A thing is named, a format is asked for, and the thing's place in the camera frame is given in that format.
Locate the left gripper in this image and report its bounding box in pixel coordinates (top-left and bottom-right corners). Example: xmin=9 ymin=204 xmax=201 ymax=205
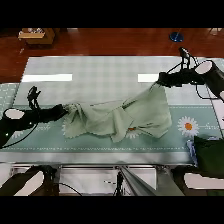
xmin=41 ymin=103 xmax=70 ymax=124

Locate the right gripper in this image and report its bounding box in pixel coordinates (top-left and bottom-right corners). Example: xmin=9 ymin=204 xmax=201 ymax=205
xmin=156 ymin=71 xmax=181 ymax=89

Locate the pale green shirt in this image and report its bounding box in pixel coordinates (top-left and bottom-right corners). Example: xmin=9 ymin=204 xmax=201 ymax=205
xmin=61 ymin=82 xmax=174 ymax=144

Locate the blue round object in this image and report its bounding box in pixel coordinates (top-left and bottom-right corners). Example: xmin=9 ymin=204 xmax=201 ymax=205
xmin=168 ymin=31 xmax=185 ymax=44

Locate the blue and white garment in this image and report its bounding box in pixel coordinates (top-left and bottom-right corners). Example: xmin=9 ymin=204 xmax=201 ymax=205
xmin=185 ymin=137 xmax=202 ymax=165

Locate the wooden box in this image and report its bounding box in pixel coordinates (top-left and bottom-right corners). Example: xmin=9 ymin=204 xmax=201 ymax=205
xmin=17 ymin=27 xmax=57 ymax=47

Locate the dark green garment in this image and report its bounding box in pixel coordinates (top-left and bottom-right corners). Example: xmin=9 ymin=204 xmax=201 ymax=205
xmin=192 ymin=134 xmax=224 ymax=197

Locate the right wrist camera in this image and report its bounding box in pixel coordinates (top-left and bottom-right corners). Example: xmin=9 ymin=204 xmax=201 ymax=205
xmin=177 ymin=46 xmax=198 ymax=73

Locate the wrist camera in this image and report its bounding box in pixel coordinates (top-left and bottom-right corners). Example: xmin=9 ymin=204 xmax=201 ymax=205
xmin=177 ymin=46 xmax=198 ymax=73
xmin=27 ymin=85 xmax=42 ymax=110

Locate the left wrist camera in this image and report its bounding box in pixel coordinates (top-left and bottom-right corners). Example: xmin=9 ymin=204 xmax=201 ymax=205
xmin=27 ymin=85 xmax=42 ymax=110

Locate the black cable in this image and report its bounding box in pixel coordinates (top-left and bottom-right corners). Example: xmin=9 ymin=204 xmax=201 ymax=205
xmin=54 ymin=181 xmax=83 ymax=197
xmin=1 ymin=121 xmax=39 ymax=148
xmin=195 ymin=83 xmax=215 ymax=101

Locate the silver frame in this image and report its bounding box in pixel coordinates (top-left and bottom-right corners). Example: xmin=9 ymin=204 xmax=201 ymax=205
xmin=0 ymin=161 xmax=224 ymax=197

